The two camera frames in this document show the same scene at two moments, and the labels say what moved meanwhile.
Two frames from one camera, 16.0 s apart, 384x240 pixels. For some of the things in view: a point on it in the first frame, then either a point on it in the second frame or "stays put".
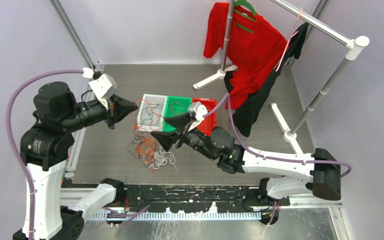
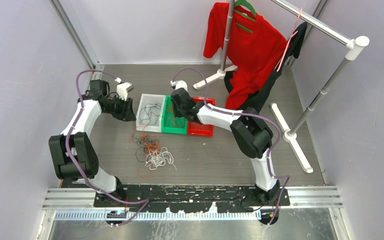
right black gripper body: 193,139 to 178,110
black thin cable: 147,117 stays put
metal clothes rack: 354,45 stays put
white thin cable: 161,159 stays put
